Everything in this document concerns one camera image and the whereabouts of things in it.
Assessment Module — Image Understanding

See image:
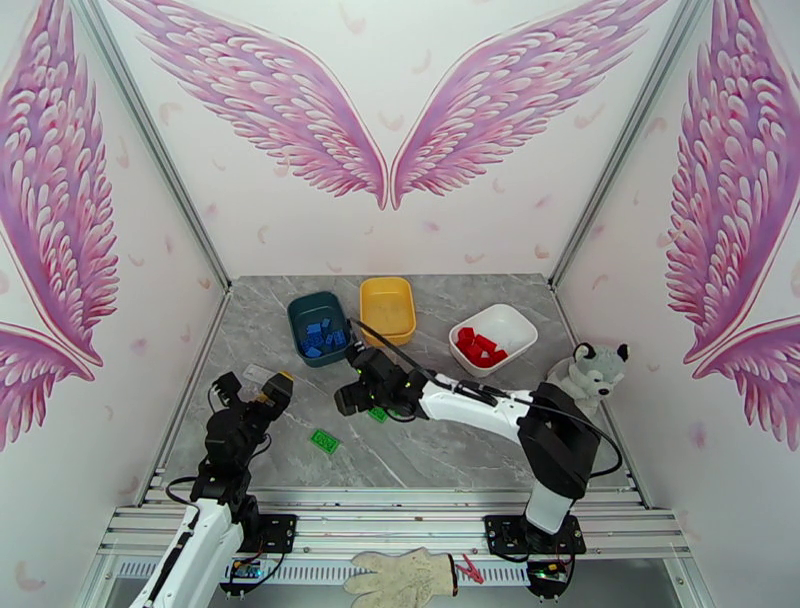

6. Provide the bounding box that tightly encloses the teal plastic container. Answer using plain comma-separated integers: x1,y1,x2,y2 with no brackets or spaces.
286,291,354,369

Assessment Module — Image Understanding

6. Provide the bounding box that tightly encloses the yellow plastic container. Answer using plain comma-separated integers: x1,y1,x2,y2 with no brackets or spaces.
359,276,418,348

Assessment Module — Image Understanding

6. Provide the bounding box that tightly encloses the white plastic container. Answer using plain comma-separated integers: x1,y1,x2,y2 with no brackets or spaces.
448,303,539,378

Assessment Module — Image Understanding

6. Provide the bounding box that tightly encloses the white knitted work glove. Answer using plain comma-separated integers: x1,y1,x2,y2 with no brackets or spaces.
343,546,459,608

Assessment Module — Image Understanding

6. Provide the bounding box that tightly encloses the grey white husky plush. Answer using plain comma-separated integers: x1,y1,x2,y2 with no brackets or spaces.
546,341,630,420

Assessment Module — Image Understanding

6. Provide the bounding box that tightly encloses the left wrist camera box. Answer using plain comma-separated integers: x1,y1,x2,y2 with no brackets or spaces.
209,371,244,404

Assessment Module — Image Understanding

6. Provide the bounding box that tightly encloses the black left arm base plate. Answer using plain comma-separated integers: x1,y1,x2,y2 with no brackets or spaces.
198,513,298,554

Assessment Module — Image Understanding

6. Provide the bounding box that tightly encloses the aluminium mounting rail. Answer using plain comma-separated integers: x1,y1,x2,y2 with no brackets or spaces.
96,487,692,561

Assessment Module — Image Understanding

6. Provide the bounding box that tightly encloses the white slotted cable duct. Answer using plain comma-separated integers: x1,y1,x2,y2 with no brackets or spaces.
115,559,533,584

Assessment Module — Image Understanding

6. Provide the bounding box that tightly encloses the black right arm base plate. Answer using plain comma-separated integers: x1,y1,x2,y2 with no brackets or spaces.
484,513,587,556

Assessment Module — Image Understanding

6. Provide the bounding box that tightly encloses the aluminium frame post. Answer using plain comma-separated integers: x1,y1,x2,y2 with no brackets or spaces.
67,0,234,294
549,0,714,290

